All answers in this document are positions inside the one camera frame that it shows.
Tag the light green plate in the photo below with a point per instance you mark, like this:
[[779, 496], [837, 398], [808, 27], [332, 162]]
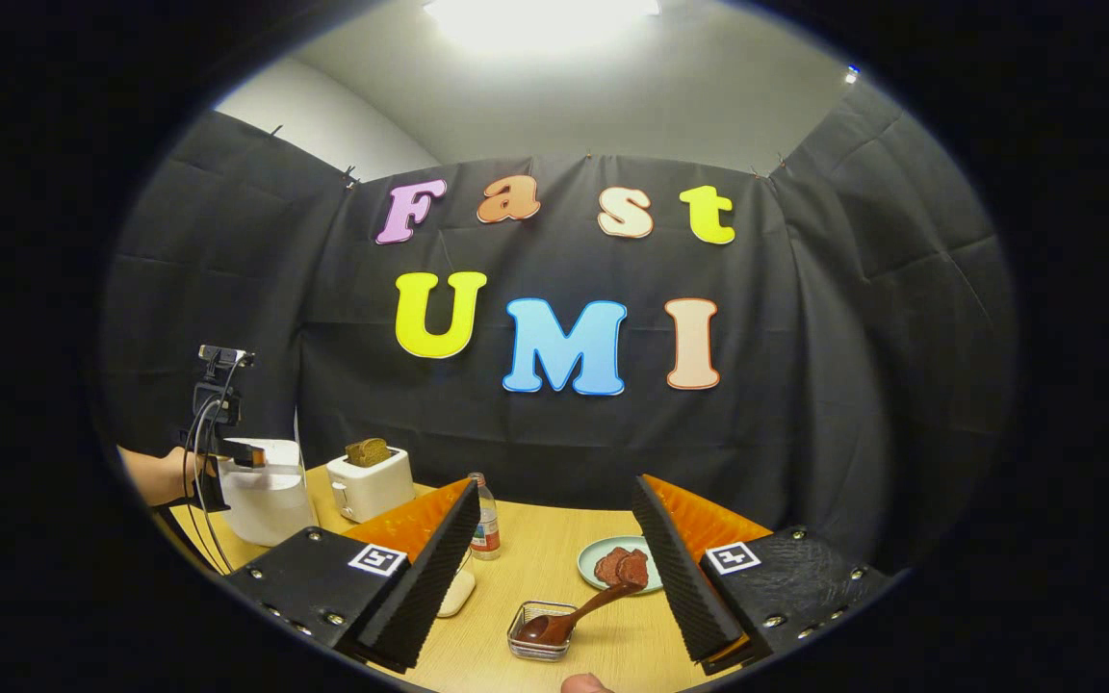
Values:
[[593, 558]]

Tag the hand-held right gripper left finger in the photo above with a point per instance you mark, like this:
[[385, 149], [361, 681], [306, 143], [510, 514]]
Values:
[[429, 577]]

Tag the white rice cooker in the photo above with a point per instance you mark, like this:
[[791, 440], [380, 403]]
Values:
[[266, 505]]

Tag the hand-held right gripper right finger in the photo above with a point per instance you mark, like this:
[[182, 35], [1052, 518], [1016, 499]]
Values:
[[675, 577]]

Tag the large ceiling light panel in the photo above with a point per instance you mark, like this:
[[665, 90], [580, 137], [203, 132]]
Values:
[[540, 19]]

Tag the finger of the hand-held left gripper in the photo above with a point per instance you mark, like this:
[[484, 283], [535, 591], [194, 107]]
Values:
[[246, 454]]

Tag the brown bread slice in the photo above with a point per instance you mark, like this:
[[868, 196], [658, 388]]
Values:
[[368, 452]]

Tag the white toaster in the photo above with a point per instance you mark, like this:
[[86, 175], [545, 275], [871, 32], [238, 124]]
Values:
[[372, 486]]

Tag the brown wooden spoon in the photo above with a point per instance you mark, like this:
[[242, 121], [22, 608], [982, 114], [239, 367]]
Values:
[[579, 611]]

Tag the clear plastic water bottle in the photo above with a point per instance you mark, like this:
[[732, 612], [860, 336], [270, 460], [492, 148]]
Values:
[[485, 525]]

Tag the white divided bean tray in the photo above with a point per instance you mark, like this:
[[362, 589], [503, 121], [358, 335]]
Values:
[[456, 595]]

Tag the red-brown meat slices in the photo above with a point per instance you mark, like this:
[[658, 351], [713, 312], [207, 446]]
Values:
[[617, 568]]

